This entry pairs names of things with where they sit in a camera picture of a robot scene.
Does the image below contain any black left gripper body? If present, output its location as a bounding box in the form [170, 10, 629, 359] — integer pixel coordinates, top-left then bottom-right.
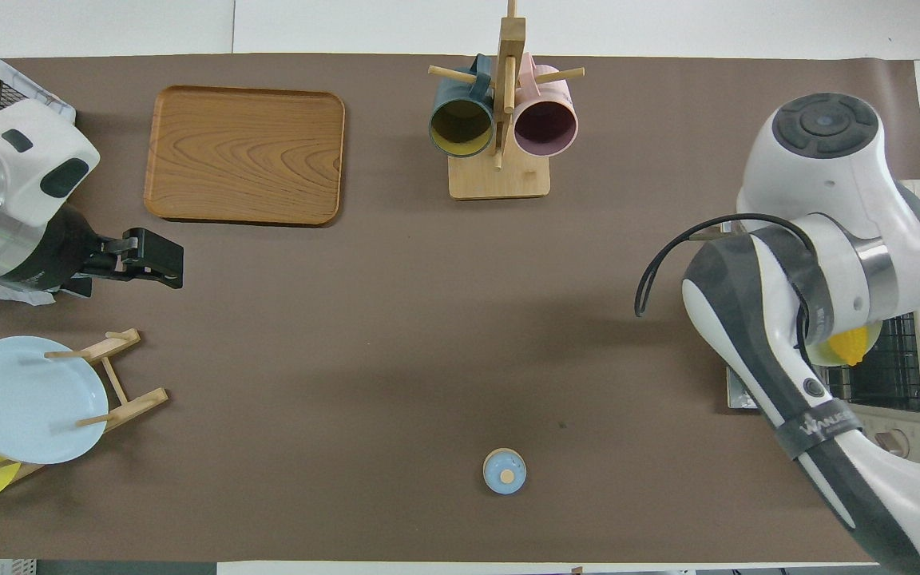
[0, 204, 127, 293]

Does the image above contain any yellow corn cob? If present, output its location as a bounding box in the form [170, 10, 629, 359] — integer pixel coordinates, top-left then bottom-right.
[827, 323, 880, 367]

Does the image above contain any pale green plate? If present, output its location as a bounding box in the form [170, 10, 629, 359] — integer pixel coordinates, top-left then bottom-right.
[807, 319, 886, 368]

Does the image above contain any light blue plate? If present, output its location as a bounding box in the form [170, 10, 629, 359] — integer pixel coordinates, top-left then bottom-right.
[0, 335, 109, 466]

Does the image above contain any wooden plate rack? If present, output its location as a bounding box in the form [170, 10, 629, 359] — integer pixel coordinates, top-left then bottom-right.
[0, 327, 169, 484]

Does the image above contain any brown wooden tray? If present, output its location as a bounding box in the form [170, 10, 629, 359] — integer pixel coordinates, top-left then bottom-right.
[144, 85, 347, 227]

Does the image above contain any brown table mat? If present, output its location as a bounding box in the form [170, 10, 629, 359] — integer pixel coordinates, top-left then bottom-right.
[0, 53, 920, 564]

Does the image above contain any dark blue mug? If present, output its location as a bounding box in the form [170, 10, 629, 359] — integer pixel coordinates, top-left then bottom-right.
[428, 54, 495, 159]

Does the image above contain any wooden mug tree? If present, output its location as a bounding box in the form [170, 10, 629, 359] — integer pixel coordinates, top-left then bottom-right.
[428, 0, 586, 200]

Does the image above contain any pink mug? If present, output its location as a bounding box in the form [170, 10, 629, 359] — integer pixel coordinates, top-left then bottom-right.
[513, 53, 580, 157]

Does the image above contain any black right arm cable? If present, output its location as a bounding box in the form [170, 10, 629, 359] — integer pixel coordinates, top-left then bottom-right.
[633, 212, 796, 319]

